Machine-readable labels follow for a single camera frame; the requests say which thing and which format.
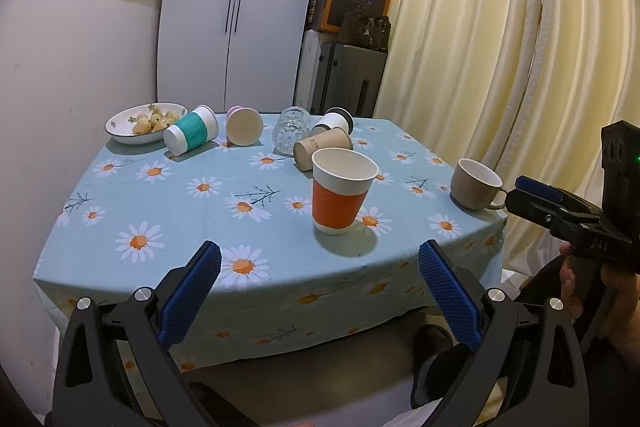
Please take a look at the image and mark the orange sleeved paper cup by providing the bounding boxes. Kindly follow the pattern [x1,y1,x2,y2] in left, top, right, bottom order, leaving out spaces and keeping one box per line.
[311,148,380,235]

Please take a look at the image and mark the brown paper cup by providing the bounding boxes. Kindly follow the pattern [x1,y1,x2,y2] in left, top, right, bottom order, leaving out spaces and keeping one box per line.
[293,127,352,173]

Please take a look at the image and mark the white cup black lid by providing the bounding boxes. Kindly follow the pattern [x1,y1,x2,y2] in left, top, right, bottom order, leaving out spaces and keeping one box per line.
[310,108,355,135]

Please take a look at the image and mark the teal sleeved white cup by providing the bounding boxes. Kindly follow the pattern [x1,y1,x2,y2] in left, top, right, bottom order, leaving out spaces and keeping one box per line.
[163,104,219,156]

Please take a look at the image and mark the pink rimmed white cup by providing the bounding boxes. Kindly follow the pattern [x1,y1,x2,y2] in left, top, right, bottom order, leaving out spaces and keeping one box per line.
[226,106,264,147]

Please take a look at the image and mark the person's right hand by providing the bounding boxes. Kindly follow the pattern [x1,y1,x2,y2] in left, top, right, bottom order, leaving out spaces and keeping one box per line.
[560,242,639,366]

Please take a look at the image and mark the beige ceramic mug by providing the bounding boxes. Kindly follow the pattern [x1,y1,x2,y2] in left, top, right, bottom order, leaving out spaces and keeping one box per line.
[450,158,506,212]

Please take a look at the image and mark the cream curtain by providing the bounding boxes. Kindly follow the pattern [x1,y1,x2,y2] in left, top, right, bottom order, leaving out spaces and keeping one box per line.
[352,0,640,268]

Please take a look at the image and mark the blue daisy tablecloth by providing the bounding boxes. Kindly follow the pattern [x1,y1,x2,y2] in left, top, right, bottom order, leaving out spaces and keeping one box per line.
[34,118,506,371]

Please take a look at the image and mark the grey cabinet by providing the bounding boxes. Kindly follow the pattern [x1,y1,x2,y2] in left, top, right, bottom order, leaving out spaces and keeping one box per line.
[294,30,387,117]

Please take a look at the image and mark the dark patterned bag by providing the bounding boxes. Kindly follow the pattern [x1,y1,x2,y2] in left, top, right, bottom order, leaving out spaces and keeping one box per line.
[337,11,392,52]

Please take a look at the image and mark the clear glass tumbler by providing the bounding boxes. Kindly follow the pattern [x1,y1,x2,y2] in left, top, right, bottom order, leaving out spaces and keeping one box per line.
[272,106,311,156]

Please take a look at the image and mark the white bowl with snacks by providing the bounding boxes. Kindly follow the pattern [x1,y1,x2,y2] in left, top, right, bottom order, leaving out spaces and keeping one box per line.
[105,102,188,146]

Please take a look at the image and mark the white refrigerator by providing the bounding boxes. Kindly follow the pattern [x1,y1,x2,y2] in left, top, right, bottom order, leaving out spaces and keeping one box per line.
[157,0,308,113]

